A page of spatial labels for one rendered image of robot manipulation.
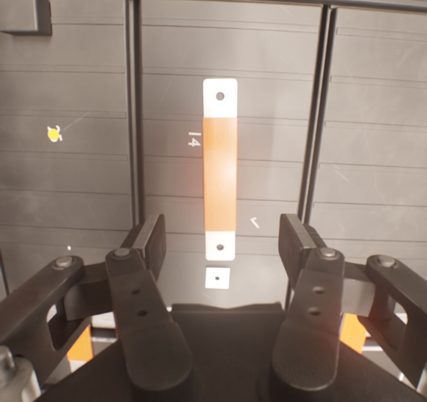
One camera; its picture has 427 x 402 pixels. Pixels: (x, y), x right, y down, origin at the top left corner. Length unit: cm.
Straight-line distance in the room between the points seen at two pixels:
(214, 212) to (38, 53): 19
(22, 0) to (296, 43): 19
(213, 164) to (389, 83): 15
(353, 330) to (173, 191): 23
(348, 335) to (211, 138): 25
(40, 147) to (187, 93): 13
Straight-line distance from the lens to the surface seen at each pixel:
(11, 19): 27
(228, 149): 24
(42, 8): 27
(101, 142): 27
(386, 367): 43
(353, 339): 38
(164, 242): 15
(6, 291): 39
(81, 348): 39
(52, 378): 45
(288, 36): 26
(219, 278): 31
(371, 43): 28
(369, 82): 27
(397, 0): 28
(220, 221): 26
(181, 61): 25
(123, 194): 27
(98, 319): 37
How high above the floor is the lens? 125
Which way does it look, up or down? 73 degrees down
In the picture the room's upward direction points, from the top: 178 degrees counter-clockwise
